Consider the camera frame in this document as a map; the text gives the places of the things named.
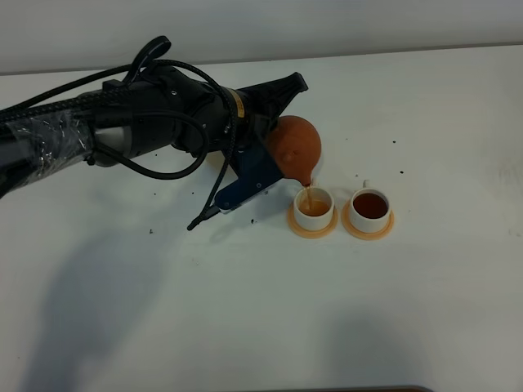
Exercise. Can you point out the white teacup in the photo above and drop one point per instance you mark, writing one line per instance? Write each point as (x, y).
(369, 209)
(313, 208)

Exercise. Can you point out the orange cup coaster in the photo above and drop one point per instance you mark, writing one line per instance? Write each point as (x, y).
(362, 235)
(310, 234)

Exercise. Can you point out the right orange cup coaster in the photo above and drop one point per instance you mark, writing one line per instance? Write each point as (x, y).
(362, 235)

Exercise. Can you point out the left orange cup coaster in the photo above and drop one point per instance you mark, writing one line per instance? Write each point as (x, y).
(310, 234)

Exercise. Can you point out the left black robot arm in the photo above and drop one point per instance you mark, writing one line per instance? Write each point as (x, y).
(61, 127)

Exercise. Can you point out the right white teacup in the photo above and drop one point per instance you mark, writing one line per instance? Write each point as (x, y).
(369, 209)

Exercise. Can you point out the brown clay teapot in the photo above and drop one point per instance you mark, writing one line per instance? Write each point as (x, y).
(295, 145)

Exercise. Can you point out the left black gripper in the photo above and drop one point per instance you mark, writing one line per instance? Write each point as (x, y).
(153, 108)

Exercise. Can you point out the left white teacup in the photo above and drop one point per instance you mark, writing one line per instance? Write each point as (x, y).
(313, 208)

